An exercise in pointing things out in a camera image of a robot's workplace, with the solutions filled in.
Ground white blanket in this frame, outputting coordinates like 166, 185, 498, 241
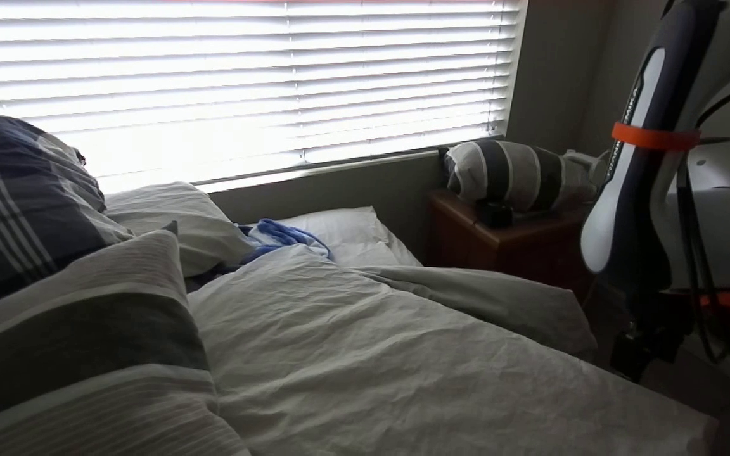
191, 248, 714, 456

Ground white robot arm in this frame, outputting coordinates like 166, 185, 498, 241
581, 0, 730, 380

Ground white bed pillow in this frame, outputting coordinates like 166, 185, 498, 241
285, 206, 419, 268

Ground blue cloth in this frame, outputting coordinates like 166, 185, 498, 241
245, 218, 334, 262

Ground striped bolster pillow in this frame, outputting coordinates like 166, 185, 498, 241
443, 139, 590, 214

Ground cream pillow behind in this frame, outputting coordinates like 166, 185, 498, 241
107, 182, 253, 280

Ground wooden nightstand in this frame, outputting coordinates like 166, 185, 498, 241
424, 190, 590, 296

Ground white window blinds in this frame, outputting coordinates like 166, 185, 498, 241
0, 0, 528, 190

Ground white device on nightstand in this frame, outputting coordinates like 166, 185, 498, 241
566, 149, 612, 192

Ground grey striped front pillow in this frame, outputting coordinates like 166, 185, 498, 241
0, 230, 250, 456

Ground navy plaid pillow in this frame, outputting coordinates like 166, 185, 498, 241
0, 116, 129, 296

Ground orange strap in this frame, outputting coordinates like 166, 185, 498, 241
608, 120, 730, 156

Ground black cable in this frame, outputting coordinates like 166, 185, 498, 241
671, 149, 730, 376

